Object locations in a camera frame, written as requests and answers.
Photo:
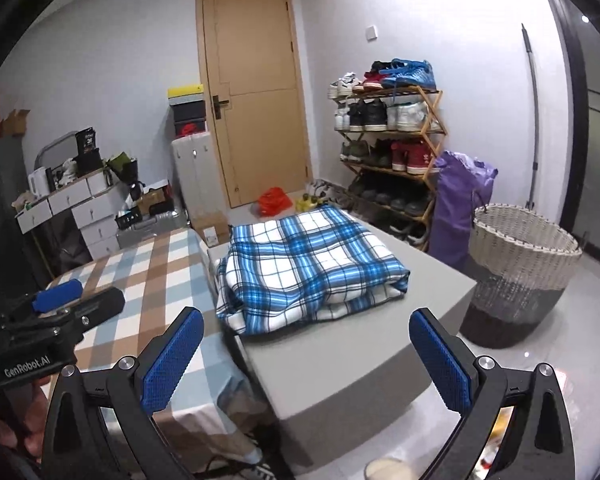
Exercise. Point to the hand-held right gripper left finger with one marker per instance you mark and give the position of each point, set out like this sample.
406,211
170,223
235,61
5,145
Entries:
172,360

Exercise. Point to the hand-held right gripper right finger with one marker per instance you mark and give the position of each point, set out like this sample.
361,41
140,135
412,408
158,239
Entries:
440,360

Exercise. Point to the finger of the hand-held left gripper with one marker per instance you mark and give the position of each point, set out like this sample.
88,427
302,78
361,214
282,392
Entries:
100,307
57,296

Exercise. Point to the blue plaid shirt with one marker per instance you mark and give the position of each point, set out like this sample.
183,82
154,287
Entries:
310,270

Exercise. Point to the person's left hand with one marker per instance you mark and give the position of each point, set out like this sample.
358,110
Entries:
15,420

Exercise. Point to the bed with checked sheet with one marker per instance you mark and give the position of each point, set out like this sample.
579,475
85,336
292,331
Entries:
145,270

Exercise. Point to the grey low table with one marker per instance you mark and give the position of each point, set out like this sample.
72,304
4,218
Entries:
370,360

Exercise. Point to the white desk with drawers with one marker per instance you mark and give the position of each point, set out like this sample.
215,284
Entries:
80,210

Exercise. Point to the black open box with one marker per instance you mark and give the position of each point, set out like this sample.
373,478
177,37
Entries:
128,219

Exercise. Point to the silver suitcase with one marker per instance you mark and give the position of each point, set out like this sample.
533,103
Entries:
152,230

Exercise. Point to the white electric kettle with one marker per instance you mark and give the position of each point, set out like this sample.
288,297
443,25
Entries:
39,182

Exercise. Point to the woven laundry basket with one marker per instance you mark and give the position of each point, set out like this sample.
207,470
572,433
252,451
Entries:
520,275

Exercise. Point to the brown cardboard box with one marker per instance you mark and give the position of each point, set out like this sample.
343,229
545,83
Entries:
154,201

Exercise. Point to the beige slipper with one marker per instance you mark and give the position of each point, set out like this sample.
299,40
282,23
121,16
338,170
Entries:
389,470

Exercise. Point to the black white striped sneaker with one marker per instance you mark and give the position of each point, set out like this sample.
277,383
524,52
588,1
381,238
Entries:
257,469

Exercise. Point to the purple bag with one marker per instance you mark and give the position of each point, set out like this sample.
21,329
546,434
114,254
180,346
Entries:
457,210

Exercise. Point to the black labelled box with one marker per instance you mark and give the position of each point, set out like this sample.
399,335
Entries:
87,140

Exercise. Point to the white cabinet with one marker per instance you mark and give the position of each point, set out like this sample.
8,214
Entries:
192,170

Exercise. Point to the open cardboard box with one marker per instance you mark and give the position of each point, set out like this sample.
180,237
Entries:
15,122

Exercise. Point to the red plastic bag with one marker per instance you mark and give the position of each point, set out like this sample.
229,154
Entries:
275,201

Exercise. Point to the black red shoe box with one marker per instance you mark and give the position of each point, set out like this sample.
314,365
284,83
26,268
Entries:
191,128

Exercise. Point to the pair of yellow shoes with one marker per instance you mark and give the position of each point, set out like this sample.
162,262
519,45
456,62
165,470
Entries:
310,203

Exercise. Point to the pair of white sneakers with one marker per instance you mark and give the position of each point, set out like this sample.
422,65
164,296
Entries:
317,188

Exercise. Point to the yellow-lid shoe box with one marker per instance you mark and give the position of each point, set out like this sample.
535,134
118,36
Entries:
185,94

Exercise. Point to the wooden door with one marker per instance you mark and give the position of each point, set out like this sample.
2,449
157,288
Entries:
252,110

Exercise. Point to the wooden shoe rack with shoes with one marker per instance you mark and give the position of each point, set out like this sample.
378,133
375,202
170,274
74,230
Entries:
380,115

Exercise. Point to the grey mop pole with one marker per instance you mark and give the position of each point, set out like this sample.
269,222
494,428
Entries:
532,110

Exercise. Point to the dark glass sliding door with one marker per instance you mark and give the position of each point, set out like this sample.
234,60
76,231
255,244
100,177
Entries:
595,135

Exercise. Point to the grey arched frame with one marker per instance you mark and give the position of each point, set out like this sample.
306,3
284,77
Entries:
55,142

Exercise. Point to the white light switch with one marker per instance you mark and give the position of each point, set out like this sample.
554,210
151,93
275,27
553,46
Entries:
371,32

